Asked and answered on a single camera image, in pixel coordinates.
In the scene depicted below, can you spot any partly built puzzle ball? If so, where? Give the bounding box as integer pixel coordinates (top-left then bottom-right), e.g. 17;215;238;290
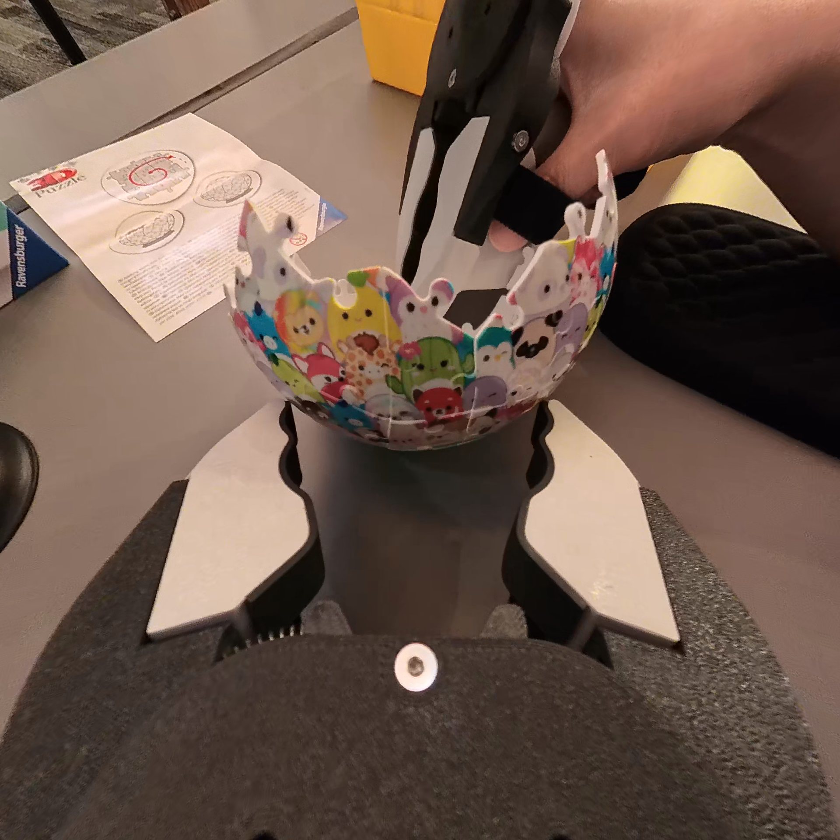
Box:
224;150;620;454

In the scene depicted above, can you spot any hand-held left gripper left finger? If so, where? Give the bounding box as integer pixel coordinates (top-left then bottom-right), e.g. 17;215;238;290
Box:
144;400;327;643

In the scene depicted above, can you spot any person's right hand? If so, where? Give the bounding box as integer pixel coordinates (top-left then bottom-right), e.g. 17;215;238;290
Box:
491;0;840;253

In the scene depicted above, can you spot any colourful puzzle box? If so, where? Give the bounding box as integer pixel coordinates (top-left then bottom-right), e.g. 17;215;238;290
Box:
0;200;70;309

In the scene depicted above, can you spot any black round ball stand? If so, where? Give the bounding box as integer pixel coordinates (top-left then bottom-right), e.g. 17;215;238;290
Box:
0;423;40;552

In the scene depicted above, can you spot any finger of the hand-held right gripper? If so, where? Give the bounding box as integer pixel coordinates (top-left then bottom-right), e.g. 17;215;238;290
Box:
398;126;435;278
409;115;527;291

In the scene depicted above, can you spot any yellow plastic bin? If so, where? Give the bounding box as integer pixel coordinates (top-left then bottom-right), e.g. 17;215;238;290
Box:
354;0;454;98

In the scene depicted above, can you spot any white instruction leaflet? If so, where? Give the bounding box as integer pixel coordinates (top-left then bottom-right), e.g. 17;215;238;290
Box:
10;113;347;343

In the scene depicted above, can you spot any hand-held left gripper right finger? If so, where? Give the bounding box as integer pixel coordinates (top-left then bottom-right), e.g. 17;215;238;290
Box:
502;398;682;651

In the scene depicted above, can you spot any black mesh armrest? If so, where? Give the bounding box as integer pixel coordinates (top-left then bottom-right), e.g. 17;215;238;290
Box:
597;203;840;459

